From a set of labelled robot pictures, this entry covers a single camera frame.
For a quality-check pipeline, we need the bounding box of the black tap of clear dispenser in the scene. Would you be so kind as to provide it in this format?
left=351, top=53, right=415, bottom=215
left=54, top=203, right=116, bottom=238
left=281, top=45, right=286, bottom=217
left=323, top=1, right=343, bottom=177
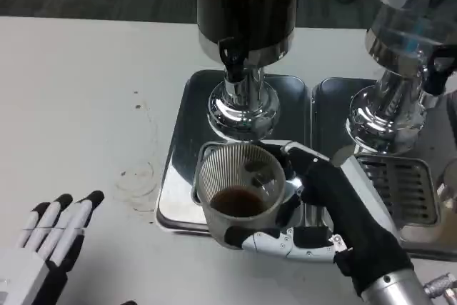
left=426, top=46, right=456, bottom=97

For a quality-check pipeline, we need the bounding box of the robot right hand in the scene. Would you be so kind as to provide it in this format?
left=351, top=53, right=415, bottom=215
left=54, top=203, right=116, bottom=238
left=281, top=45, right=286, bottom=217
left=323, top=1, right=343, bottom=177
left=224, top=139, right=415, bottom=297

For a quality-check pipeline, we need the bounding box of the clear ribbed glass cup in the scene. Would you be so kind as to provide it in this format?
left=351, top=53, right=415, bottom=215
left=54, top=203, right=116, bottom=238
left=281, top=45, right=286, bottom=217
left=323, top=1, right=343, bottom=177
left=194, top=142, right=286, bottom=249

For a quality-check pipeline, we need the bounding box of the drink dispenser with dark liquid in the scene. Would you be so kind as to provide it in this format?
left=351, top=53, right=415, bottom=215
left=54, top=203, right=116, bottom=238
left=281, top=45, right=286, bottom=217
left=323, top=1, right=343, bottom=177
left=195, top=0, right=304, bottom=141

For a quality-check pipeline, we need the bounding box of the drink dispenser with clear tank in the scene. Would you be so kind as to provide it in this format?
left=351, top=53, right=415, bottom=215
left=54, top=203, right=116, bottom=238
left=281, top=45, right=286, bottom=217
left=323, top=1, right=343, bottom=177
left=345, top=0, right=457, bottom=158

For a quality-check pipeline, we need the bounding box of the black tap of dark dispenser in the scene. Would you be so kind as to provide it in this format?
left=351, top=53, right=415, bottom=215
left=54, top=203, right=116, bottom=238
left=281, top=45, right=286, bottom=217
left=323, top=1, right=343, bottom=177
left=218, top=36, right=248, bottom=83

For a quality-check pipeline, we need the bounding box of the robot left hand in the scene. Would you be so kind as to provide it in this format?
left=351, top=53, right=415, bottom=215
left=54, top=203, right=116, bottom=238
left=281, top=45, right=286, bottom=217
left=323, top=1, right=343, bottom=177
left=0, top=190, right=139, bottom=305

